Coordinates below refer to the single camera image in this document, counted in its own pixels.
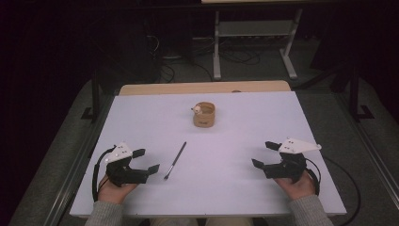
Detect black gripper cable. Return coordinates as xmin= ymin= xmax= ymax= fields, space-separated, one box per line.
xmin=91 ymin=144 xmax=118 ymax=202
xmin=304 ymin=157 xmax=322 ymax=196

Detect light wooden board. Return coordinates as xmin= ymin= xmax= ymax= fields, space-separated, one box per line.
xmin=119 ymin=80 xmax=292 ymax=96

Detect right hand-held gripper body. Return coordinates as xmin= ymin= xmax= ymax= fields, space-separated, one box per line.
xmin=263 ymin=137 xmax=323 ymax=184

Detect black metal stand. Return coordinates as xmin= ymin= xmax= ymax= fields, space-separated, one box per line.
xmin=80 ymin=70 xmax=102 ymax=122
xmin=348 ymin=65 xmax=375 ymax=122

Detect person's right hand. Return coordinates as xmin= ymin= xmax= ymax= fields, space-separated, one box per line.
xmin=274 ymin=170 xmax=316 ymax=201

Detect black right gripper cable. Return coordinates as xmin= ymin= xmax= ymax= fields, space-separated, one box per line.
xmin=304 ymin=157 xmax=322 ymax=196

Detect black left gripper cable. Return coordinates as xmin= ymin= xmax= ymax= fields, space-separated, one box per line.
xmin=91 ymin=144 xmax=118 ymax=202

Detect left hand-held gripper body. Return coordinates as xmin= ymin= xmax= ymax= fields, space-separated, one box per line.
xmin=104 ymin=141 xmax=150 ymax=188

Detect thin black pen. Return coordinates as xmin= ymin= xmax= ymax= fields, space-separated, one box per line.
xmin=163 ymin=141 xmax=187 ymax=181

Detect grey metal stand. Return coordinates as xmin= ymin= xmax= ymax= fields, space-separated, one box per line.
xmin=212 ymin=8 xmax=304 ymax=81

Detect black floor cables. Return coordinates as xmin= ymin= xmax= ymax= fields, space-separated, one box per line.
xmin=147 ymin=34 xmax=263 ymax=84

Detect aluminium rail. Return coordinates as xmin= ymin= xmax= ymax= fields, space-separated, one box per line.
xmin=333 ymin=92 xmax=399 ymax=202
xmin=41 ymin=93 xmax=116 ymax=226

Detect wooden pen holder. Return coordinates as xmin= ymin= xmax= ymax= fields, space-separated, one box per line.
xmin=191 ymin=101 xmax=216 ymax=128

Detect long black cable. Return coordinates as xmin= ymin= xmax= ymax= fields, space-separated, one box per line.
xmin=323 ymin=155 xmax=361 ymax=226

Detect person's left hand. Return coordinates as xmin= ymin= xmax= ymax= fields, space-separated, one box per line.
xmin=97 ymin=175 xmax=139 ymax=205

